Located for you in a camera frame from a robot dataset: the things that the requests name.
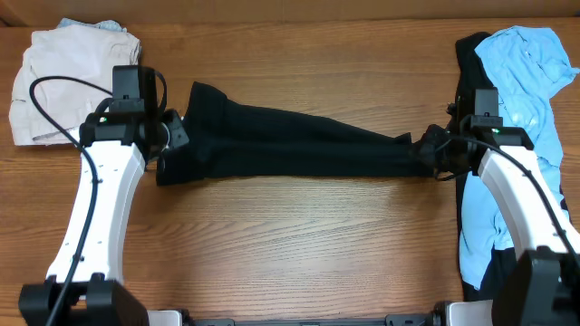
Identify black t-shirt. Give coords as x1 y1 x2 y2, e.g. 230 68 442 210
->
156 82 432 186

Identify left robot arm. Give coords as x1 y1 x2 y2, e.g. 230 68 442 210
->
18 65 190 325

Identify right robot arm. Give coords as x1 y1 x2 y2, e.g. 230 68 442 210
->
412 88 579 325

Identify black garment under pile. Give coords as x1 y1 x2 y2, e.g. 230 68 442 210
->
454 31 572 302

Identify light blue t-shirt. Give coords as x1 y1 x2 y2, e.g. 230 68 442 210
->
458 25 580 291

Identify beige folded shorts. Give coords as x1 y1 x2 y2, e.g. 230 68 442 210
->
9 24 140 146

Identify light blue folded garment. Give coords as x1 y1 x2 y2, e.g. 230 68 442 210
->
57 18 127 33

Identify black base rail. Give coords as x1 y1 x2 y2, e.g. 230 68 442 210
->
184 312 445 326

